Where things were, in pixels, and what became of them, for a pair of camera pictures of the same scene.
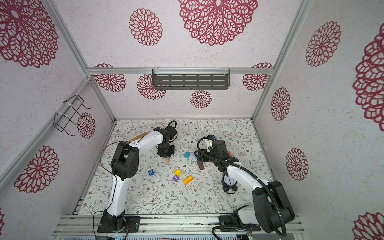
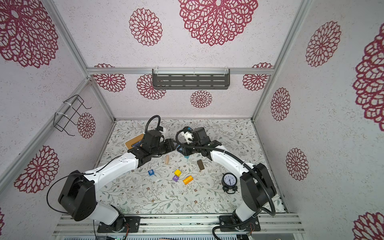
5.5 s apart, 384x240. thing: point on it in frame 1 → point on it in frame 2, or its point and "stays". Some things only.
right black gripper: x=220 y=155 → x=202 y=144
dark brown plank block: x=201 y=165 stays
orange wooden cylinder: x=188 y=180 stays
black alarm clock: x=229 y=184 stays
